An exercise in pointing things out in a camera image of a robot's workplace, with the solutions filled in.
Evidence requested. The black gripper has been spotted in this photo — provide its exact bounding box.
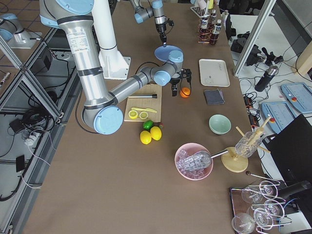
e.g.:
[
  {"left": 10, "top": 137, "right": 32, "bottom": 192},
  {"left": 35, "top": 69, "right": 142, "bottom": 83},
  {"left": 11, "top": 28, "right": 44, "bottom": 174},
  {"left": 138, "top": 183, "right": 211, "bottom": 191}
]
[
  {"left": 170, "top": 72, "right": 183, "bottom": 97},
  {"left": 156, "top": 23, "right": 167, "bottom": 47}
]

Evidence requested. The orange mandarin fruit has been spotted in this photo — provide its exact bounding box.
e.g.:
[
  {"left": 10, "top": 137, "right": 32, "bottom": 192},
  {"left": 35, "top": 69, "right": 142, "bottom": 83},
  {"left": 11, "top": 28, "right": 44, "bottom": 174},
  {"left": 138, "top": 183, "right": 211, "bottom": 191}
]
[{"left": 179, "top": 87, "right": 191, "bottom": 98}]

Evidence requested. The blue round plate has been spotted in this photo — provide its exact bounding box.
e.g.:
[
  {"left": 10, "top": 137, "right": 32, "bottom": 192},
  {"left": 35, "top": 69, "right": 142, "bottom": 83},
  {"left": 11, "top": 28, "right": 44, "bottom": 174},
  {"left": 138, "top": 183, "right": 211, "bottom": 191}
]
[{"left": 154, "top": 45, "right": 184, "bottom": 63}]

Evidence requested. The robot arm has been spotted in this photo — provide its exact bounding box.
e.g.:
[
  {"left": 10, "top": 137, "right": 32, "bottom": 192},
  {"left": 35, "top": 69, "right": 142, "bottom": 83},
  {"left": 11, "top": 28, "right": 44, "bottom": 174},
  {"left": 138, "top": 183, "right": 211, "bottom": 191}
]
[
  {"left": 39, "top": 0, "right": 183, "bottom": 135},
  {"left": 130, "top": 0, "right": 169, "bottom": 47}
]

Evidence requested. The steel muddler black tip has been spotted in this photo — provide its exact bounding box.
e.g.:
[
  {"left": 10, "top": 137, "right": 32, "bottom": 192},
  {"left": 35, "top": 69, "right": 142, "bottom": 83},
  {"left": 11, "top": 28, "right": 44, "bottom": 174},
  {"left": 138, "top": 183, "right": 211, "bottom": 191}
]
[{"left": 128, "top": 94, "right": 157, "bottom": 98}]

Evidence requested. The bamboo cutting board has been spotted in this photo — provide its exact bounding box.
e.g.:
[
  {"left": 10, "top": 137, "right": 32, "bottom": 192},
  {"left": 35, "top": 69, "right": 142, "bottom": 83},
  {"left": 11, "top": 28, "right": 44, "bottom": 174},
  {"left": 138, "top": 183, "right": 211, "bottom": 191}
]
[{"left": 124, "top": 84, "right": 162, "bottom": 122}]

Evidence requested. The tea bottle front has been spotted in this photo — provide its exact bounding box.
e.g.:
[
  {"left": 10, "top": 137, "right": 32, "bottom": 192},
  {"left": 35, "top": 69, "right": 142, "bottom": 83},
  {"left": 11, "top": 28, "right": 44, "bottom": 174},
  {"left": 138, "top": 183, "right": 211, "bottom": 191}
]
[{"left": 198, "top": 14, "right": 211, "bottom": 43}]

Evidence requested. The tea bottle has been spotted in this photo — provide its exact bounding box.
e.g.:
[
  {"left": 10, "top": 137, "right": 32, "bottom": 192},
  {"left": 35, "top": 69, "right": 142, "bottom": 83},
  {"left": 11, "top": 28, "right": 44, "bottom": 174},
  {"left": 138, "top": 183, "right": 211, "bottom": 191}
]
[
  {"left": 210, "top": 19, "right": 222, "bottom": 45},
  {"left": 198, "top": 14, "right": 211, "bottom": 43},
  {"left": 210, "top": 9, "right": 216, "bottom": 25}
]

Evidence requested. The lemon half upper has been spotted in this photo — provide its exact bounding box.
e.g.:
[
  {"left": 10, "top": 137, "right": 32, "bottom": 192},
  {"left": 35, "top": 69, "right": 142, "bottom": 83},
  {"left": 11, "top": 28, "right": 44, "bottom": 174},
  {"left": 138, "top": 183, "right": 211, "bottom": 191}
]
[{"left": 138, "top": 111, "right": 149, "bottom": 119}]

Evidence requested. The lemon half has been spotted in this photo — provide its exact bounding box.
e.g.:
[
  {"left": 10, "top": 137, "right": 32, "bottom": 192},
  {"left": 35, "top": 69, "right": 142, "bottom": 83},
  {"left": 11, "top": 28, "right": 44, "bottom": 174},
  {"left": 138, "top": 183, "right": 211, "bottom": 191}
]
[
  {"left": 138, "top": 111, "right": 149, "bottom": 119},
  {"left": 128, "top": 110, "right": 138, "bottom": 119}
]

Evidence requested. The cream rabbit tray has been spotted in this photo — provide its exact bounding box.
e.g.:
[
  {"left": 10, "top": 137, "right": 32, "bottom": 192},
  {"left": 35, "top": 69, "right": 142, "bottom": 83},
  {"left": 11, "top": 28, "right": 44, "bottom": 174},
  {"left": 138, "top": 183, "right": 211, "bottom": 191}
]
[{"left": 199, "top": 58, "right": 230, "bottom": 87}]

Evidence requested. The grey folded cloth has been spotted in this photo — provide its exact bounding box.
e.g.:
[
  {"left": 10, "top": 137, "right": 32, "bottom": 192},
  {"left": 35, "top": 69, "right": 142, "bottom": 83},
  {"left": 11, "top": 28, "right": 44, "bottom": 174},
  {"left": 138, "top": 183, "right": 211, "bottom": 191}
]
[{"left": 204, "top": 89, "right": 225, "bottom": 105}]

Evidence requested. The green lime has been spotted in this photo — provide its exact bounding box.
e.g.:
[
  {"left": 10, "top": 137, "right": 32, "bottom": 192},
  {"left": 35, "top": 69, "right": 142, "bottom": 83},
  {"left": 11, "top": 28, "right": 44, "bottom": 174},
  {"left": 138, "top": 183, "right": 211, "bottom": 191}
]
[{"left": 143, "top": 120, "right": 154, "bottom": 131}]

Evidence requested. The yellow plastic knife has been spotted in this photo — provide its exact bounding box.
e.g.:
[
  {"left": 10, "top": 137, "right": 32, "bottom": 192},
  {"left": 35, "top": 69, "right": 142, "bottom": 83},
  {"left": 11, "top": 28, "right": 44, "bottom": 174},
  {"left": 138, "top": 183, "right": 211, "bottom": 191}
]
[{"left": 131, "top": 107, "right": 157, "bottom": 113}]

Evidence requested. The lemon half lower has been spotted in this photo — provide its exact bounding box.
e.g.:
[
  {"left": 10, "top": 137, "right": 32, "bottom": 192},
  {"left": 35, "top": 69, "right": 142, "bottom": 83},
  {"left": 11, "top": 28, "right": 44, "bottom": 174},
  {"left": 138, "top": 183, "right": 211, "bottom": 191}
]
[{"left": 128, "top": 110, "right": 138, "bottom": 119}]

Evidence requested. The yellow lemon upper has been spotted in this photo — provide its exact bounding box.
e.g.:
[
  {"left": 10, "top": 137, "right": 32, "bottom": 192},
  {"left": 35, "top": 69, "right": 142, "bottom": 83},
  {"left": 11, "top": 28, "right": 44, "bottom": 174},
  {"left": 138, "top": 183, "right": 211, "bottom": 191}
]
[{"left": 150, "top": 126, "right": 162, "bottom": 140}]

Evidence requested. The yellow lemon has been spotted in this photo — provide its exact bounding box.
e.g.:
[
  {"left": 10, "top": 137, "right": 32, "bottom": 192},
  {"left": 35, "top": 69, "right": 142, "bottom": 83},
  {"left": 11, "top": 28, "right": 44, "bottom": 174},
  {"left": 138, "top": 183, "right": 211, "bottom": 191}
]
[
  {"left": 140, "top": 131, "right": 152, "bottom": 145},
  {"left": 150, "top": 126, "right": 162, "bottom": 140}
]

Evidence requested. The tea bottle back right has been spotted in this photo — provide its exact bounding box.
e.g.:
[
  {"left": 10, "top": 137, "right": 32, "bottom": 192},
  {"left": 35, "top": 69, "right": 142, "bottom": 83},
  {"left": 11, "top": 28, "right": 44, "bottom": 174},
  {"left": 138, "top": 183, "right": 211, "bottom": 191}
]
[{"left": 210, "top": 19, "right": 222, "bottom": 45}]

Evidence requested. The tea bottle back left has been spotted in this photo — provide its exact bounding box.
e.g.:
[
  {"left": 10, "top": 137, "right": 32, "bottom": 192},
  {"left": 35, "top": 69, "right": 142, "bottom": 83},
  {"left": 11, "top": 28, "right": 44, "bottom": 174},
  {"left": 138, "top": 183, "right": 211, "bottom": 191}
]
[{"left": 210, "top": 9, "right": 216, "bottom": 25}]

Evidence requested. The yellow lemon lower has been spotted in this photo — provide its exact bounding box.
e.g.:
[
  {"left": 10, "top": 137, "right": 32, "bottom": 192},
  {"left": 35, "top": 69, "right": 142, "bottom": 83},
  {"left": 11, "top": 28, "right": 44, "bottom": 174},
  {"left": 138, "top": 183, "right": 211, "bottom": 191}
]
[{"left": 140, "top": 131, "right": 152, "bottom": 145}]

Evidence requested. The green bowl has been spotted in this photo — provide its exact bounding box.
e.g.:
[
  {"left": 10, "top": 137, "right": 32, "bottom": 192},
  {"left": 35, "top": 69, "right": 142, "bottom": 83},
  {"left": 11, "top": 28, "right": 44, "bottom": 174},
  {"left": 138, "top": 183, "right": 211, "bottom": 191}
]
[{"left": 209, "top": 114, "right": 232, "bottom": 135}]

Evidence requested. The pink bowl with ice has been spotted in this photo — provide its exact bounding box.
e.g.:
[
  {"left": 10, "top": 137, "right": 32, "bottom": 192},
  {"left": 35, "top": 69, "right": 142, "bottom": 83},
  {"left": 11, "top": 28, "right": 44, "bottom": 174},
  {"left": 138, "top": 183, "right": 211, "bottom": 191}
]
[{"left": 174, "top": 142, "right": 214, "bottom": 181}]

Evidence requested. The metal ice scoop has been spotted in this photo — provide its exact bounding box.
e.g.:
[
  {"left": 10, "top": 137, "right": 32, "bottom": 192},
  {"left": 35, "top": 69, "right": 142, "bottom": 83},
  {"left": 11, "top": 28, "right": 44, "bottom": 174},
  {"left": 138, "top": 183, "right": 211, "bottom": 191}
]
[{"left": 180, "top": 149, "right": 228, "bottom": 171}]

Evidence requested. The black thermos bottle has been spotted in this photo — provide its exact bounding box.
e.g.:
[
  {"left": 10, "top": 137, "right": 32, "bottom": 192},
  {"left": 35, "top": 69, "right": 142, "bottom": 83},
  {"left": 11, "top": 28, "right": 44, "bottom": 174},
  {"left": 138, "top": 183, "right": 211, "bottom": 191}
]
[{"left": 254, "top": 65, "right": 278, "bottom": 92}]

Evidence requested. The wooden cup stand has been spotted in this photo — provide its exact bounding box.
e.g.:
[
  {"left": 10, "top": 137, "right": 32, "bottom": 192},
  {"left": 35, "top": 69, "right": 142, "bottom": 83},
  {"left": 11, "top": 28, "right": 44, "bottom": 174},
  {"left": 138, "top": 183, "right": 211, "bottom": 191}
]
[{"left": 221, "top": 116, "right": 271, "bottom": 173}]

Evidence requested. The clear glass on stand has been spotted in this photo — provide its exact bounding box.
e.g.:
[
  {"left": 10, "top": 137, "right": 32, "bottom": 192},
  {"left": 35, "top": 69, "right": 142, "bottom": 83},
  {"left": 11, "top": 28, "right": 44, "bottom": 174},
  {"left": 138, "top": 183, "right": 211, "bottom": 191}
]
[{"left": 235, "top": 132, "right": 261, "bottom": 158}]

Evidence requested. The blue teach pendant near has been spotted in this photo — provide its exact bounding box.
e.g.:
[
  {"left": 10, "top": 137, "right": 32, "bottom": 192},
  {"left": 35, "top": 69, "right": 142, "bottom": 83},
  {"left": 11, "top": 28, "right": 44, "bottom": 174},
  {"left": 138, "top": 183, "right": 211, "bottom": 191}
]
[{"left": 261, "top": 101, "right": 297, "bottom": 134}]

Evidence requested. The blue teach pendant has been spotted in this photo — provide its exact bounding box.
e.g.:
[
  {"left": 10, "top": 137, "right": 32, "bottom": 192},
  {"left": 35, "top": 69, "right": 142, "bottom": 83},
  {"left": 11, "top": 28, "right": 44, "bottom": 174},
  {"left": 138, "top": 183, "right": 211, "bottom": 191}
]
[
  {"left": 280, "top": 82, "right": 312, "bottom": 114},
  {"left": 261, "top": 101, "right": 297, "bottom": 134}
]

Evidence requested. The blue teach pendant far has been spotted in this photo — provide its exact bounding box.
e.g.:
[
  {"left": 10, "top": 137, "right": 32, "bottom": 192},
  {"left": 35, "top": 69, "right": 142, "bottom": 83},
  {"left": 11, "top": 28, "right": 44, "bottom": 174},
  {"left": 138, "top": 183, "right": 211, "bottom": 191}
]
[{"left": 280, "top": 82, "right": 312, "bottom": 114}]

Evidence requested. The black laptop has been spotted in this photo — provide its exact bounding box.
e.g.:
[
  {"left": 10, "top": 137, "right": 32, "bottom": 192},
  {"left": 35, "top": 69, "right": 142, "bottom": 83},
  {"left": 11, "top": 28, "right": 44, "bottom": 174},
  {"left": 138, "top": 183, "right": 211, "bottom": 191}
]
[{"left": 263, "top": 114, "right": 312, "bottom": 183}]

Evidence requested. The wine glass rack tray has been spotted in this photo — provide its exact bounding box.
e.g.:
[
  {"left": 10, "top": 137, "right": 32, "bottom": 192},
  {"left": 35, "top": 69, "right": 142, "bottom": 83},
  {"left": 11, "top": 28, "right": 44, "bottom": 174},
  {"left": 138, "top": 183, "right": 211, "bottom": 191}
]
[{"left": 229, "top": 179, "right": 292, "bottom": 234}]

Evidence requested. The copper wire bottle rack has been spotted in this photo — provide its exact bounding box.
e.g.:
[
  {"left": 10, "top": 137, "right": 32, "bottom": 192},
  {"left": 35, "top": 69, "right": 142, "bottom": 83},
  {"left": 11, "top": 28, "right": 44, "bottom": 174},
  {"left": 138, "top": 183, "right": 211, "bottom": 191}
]
[{"left": 197, "top": 14, "right": 211, "bottom": 43}]

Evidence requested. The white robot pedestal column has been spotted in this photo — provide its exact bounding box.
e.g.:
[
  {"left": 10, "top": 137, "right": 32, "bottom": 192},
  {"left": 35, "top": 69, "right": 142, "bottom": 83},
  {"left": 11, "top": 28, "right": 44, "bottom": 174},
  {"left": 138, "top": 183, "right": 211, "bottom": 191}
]
[{"left": 92, "top": 0, "right": 126, "bottom": 74}]

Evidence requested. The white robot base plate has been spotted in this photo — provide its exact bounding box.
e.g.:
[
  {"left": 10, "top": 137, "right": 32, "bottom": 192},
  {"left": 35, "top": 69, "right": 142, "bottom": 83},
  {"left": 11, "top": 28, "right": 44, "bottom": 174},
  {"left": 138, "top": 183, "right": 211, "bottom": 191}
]
[{"left": 104, "top": 57, "right": 131, "bottom": 80}]

